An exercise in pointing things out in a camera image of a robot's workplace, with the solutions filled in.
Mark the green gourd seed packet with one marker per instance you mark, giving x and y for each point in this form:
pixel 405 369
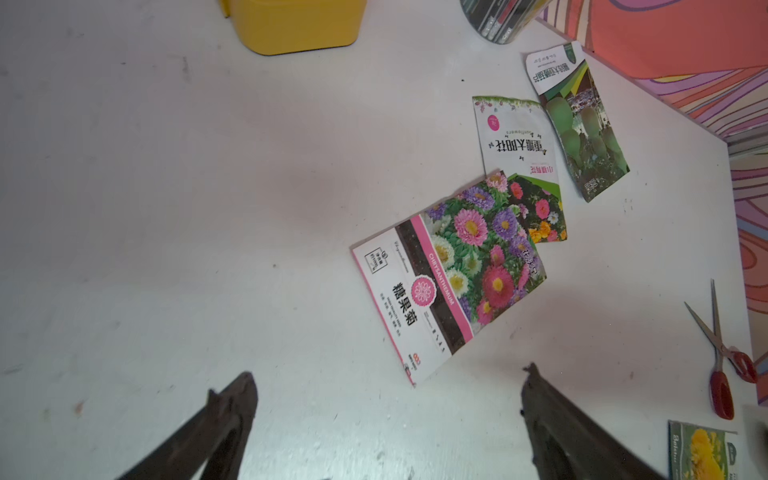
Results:
pixel 563 81

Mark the red handled scissors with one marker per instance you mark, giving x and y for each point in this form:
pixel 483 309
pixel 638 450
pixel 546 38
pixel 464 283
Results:
pixel 719 388

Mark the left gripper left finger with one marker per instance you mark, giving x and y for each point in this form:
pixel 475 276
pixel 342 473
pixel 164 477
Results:
pixel 211 443

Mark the chrysanthemum seed packet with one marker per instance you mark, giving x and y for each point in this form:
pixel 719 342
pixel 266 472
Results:
pixel 442 275

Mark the yellow sunflower seed packet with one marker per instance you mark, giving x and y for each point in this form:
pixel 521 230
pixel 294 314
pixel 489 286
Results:
pixel 702 453

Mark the clear cup of pencils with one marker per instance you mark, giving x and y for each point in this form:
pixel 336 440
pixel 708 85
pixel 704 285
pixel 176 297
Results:
pixel 500 21

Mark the white sunflowers seed packet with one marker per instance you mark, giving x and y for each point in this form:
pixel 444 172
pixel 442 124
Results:
pixel 517 138

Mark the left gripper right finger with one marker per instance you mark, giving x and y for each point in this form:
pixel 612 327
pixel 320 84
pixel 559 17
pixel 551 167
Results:
pixel 566 443

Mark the yellow alarm clock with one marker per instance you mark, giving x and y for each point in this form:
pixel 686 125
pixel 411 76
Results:
pixel 275 27

